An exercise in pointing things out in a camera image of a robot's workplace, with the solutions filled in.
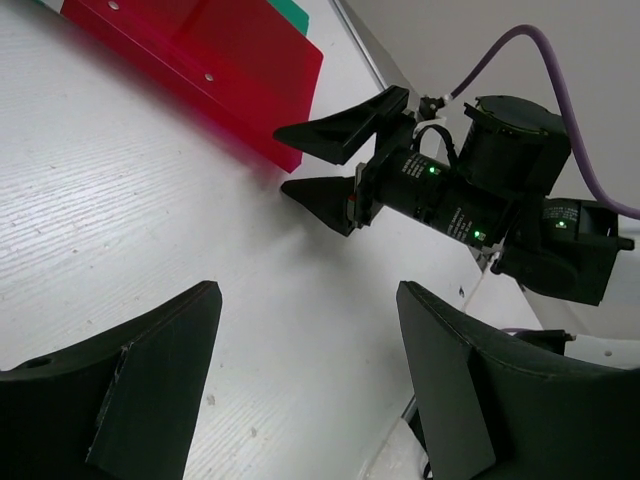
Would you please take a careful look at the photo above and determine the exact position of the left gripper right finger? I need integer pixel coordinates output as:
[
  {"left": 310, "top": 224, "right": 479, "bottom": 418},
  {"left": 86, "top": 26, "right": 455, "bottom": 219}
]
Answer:
[{"left": 396, "top": 281, "right": 639, "bottom": 479}]

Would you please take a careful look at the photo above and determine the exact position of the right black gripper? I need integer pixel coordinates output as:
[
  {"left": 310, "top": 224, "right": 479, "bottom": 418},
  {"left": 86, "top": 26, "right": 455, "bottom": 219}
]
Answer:
[{"left": 273, "top": 86, "right": 425, "bottom": 236}]

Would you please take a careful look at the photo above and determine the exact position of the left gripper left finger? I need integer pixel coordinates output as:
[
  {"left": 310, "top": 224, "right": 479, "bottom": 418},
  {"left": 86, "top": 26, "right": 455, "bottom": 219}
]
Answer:
[{"left": 1, "top": 281, "right": 223, "bottom": 479}]

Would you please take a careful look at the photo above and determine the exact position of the red plastic folder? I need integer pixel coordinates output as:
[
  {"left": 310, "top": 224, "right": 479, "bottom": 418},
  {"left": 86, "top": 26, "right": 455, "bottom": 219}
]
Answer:
[{"left": 60, "top": 0, "right": 323, "bottom": 172}]

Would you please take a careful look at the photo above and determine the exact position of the green plastic folder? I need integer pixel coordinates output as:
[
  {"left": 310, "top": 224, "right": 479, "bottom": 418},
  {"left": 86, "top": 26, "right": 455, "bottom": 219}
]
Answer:
[{"left": 268, "top": 0, "right": 310, "bottom": 36}]

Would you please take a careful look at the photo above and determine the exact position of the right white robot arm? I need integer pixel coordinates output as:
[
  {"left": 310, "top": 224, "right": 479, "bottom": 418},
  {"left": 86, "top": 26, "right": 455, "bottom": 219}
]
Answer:
[{"left": 274, "top": 86, "right": 635, "bottom": 306}]

